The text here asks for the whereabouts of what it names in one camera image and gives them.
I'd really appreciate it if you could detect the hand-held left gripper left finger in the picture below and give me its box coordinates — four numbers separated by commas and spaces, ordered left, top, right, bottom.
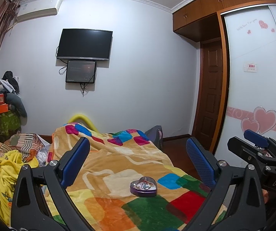
10, 137, 91, 231

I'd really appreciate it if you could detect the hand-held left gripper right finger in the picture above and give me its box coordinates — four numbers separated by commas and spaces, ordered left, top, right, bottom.
186, 137, 267, 231

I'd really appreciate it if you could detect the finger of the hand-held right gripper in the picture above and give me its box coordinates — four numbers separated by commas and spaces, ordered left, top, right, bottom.
243, 129, 276, 154
227, 137, 276, 174

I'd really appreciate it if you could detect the purple heart-shaped tin box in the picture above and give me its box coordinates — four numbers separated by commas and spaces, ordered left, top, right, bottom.
130, 177, 158, 198

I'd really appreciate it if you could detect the white sliding door with hearts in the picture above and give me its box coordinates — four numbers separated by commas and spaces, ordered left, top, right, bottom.
221, 3, 276, 154

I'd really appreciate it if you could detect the yellow foam tube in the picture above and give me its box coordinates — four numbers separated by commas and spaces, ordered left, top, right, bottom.
67, 114, 102, 134

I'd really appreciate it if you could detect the grey backpack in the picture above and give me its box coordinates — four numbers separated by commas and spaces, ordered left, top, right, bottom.
144, 126, 163, 151

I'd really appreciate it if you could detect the striped quilt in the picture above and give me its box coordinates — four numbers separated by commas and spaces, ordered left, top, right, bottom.
0, 132, 52, 166

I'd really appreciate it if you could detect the colourful patchwork blanket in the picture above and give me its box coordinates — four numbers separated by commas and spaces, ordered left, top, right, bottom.
43, 123, 227, 231

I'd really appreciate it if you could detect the brown wooden door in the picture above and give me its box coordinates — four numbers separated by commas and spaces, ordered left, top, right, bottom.
192, 37, 225, 151

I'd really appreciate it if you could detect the white and red door sticker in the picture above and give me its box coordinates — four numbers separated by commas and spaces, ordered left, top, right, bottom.
244, 63, 258, 73

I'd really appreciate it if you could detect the yellow printed blanket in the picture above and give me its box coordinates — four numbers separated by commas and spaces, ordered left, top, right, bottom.
0, 149, 47, 227

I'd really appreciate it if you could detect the green patterned cloth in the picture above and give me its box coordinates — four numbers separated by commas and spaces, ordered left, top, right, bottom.
0, 111, 22, 136

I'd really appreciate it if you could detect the pile of clothes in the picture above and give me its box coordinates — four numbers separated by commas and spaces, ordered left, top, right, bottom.
0, 70, 28, 123

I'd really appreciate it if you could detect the wooden wardrobe cabinet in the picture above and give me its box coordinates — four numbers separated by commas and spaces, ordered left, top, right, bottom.
172, 0, 276, 41

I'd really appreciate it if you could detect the white air conditioner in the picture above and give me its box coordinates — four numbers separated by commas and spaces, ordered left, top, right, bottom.
16, 0, 63, 23

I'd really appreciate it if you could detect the small black wall monitor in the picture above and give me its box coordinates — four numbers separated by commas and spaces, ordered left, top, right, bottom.
65, 60, 97, 83

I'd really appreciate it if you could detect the black wall television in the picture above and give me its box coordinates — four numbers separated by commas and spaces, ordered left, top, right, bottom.
57, 28, 113, 61

